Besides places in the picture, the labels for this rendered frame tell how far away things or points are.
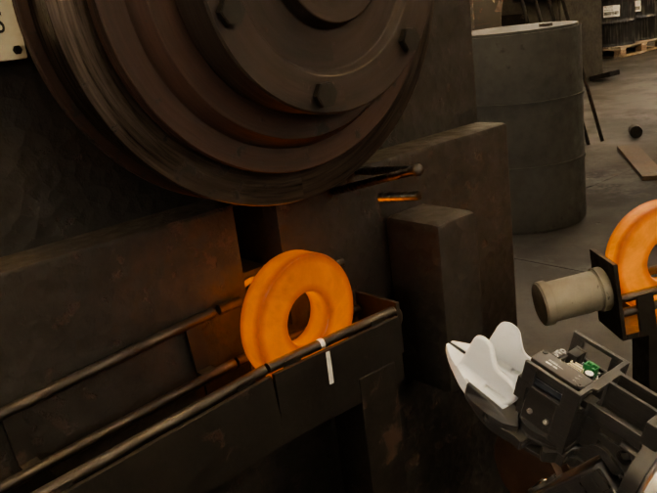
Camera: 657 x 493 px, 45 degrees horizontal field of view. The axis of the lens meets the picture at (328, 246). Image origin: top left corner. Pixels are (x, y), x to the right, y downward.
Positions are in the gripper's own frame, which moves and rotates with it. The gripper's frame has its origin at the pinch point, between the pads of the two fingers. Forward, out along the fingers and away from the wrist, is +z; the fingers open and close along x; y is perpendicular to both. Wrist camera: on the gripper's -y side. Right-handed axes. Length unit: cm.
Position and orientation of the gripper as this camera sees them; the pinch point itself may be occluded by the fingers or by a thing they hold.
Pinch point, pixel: (458, 358)
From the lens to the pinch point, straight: 75.3
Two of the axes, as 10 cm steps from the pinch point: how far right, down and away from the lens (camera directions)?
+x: -7.6, 2.8, -5.9
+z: -6.5, -4.4, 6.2
